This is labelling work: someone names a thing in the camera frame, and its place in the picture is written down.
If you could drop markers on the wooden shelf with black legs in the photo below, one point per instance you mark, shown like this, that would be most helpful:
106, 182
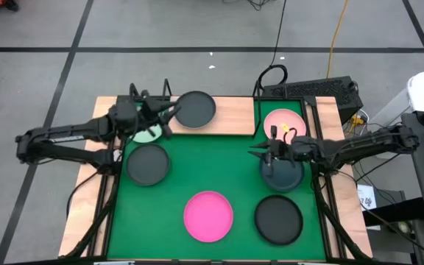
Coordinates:
234, 116

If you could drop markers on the yellow power plug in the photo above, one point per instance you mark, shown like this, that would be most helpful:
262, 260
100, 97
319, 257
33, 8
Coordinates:
357, 120

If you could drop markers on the mint green plate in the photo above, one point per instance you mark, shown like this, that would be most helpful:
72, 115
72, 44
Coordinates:
145, 137

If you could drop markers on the black computer case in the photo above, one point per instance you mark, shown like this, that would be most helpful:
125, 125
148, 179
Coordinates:
318, 90

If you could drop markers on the dark grey plate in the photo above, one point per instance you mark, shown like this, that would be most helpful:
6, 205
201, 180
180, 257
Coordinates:
147, 165
196, 109

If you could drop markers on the white paper sheet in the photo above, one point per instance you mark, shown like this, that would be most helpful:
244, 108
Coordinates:
366, 197

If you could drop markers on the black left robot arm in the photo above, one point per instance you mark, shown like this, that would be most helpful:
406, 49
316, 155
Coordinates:
68, 131

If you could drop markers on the navy blue plate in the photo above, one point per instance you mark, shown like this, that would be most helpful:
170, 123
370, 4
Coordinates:
283, 179

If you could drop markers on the magenta plate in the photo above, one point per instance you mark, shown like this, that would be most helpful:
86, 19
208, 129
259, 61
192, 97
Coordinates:
208, 217

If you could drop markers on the black side stand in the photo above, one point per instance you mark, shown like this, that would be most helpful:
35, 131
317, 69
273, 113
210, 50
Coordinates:
396, 213

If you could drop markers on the black plate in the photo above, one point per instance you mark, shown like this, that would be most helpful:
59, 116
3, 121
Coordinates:
278, 220

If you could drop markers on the yellow gripper tag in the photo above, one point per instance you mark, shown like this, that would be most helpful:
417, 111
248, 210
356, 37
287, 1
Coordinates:
285, 127

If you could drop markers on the black metal table frame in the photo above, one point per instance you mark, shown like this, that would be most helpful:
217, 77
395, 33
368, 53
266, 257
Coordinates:
289, 98

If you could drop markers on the light pink plate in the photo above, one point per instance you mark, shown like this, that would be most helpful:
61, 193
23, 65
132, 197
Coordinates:
282, 117

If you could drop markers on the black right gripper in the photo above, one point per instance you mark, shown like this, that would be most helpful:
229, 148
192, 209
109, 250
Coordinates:
296, 149

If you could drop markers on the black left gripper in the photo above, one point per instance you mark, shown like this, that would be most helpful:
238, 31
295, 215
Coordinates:
146, 114

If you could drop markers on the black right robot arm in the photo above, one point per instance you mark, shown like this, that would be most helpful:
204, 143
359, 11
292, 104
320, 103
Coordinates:
363, 145

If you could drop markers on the green table mat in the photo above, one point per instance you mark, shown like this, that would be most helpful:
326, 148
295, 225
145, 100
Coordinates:
212, 165

